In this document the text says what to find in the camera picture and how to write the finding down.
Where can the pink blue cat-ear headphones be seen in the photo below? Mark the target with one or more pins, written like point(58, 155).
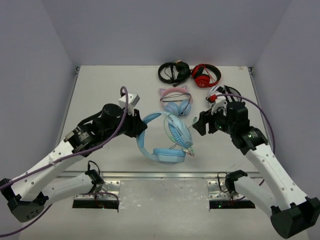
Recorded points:
point(176, 100)

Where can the red headphones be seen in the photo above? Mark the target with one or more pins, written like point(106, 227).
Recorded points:
point(206, 75)

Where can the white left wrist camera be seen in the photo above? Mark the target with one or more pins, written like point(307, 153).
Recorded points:
point(132, 100)

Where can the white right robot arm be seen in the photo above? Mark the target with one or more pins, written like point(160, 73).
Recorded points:
point(289, 209)

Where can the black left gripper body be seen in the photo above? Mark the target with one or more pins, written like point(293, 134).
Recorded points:
point(136, 124)

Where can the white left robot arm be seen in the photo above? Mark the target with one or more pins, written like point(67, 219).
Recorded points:
point(30, 193)

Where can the aluminium table edge rail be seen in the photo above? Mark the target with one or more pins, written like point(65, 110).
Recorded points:
point(153, 175)

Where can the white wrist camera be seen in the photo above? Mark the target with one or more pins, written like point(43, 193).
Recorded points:
point(217, 101)
point(132, 100)

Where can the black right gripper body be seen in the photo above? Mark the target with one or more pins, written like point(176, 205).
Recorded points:
point(218, 121)

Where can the light blue gaming headphones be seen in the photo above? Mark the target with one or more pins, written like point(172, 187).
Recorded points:
point(168, 141)

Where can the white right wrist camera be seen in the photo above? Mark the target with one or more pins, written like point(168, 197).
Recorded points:
point(217, 101)

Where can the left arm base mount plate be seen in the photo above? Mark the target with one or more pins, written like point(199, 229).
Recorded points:
point(109, 191)

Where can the white black headphones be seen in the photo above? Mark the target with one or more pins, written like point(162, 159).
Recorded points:
point(224, 89)

